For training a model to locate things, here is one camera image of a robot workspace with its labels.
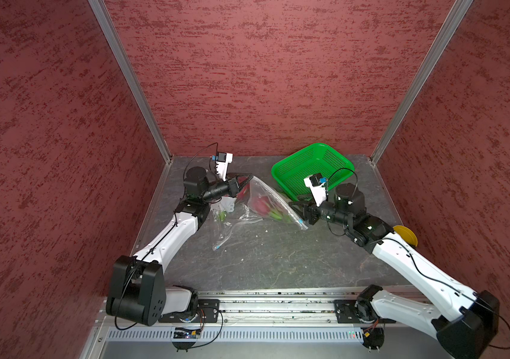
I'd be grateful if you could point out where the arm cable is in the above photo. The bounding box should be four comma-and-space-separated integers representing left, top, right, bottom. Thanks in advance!
326, 167, 510, 351
182, 142, 220, 189

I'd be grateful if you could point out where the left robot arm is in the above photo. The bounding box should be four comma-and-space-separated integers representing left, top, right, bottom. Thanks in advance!
106, 167, 253, 326

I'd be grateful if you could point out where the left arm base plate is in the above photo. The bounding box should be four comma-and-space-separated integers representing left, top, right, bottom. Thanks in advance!
159, 299, 221, 325

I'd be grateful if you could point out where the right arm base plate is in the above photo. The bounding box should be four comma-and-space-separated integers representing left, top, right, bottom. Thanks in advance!
334, 300, 396, 325

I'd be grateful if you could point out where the dragon fruit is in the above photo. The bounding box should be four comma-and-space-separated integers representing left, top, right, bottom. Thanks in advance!
251, 196, 273, 217

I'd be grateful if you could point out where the right corner aluminium post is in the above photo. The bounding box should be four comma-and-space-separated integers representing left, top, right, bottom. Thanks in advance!
370, 0, 473, 167

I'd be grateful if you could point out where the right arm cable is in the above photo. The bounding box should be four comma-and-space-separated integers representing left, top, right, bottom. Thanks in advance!
326, 167, 510, 351

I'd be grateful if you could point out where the corner aluminium post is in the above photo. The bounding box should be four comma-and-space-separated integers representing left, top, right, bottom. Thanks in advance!
88, 0, 172, 165
370, 0, 473, 167

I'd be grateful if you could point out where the left corner aluminium post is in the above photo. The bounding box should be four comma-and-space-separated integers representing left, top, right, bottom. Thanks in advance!
88, 0, 172, 165

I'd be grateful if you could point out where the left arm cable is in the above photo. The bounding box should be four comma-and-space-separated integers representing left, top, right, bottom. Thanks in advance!
182, 142, 220, 189

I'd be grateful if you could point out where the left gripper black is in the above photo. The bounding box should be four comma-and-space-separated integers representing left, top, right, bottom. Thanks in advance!
201, 171, 253, 202

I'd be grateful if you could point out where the yellow cup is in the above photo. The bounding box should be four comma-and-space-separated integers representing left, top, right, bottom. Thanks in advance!
393, 225, 419, 248

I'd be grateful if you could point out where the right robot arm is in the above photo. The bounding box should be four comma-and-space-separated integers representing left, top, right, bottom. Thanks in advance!
290, 174, 500, 358

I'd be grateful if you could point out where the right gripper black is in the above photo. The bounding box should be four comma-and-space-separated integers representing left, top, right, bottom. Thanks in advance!
288, 191, 352, 225

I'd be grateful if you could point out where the aluminium rail frame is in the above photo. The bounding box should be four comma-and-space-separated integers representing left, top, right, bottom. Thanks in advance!
80, 287, 430, 358

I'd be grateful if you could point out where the green plastic basket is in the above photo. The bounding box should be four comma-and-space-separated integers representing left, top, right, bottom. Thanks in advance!
271, 143, 355, 200

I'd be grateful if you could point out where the clear zip-top bag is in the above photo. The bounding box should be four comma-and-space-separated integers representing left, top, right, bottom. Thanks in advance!
236, 177, 308, 230
210, 197, 262, 251

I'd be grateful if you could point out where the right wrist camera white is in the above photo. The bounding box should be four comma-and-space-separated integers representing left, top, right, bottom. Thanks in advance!
304, 173, 328, 206

